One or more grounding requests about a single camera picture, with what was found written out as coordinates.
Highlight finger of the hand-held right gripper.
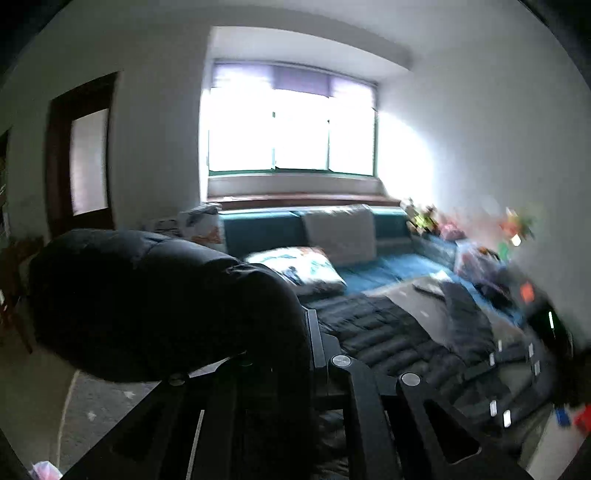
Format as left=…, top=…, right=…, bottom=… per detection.
left=485, top=342, right=544, bottom=377
left=485, top=392, right=555, bottom=428

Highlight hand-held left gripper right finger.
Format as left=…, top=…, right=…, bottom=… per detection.
left=302, top=307, right=533, bottom=480

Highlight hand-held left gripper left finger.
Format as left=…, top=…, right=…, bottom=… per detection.
left=61, top=353, right=254, bottom=480

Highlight black puffer jacket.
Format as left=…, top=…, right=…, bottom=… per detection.
left=28, top=228, right=555, bottom=462

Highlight blue and red blocks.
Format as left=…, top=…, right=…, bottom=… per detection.
left=555, top=404, right=591, bottom=435

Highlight clear plastic bag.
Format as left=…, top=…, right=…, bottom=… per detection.
left=454, top=240, right=509, bottom=289

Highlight grey star quilted blanket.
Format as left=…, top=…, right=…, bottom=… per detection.
left=59, top=276, right=557, bottom=480

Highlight pile of colourful toys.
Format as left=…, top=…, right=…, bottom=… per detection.
left=401, top=196, right=539, bottom=259

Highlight pink plastic bag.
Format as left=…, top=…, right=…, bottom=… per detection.
left=28, top=460, right=64, bottom=480

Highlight butterfly print pillow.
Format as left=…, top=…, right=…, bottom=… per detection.
left=179, top=203, right=228, bottom=254
left=244, top=247, right=348, bottom=297

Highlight beige cushion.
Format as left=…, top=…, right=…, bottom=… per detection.
left=302, top=204, right=378, bottom=267

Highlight teal sofa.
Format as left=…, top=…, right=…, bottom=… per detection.
left=217, top=205, right=522, bottom=324

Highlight dark wooden door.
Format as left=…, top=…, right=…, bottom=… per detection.
left=45, top=71, right=124, bottom=237

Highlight window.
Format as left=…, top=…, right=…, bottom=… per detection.
left=207, top=60, right=380, bottom=180

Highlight purple roller blind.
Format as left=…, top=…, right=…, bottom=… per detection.
left=212, top=62, right=377, bottom=99

